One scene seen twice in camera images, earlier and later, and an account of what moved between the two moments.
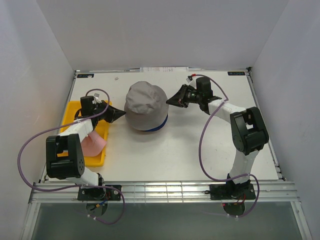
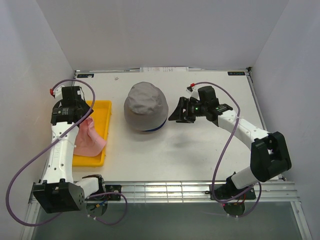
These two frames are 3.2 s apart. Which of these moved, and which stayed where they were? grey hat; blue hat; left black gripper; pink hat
Moved: left black gripper
Stayed: blue hat; pink hat; grey hat
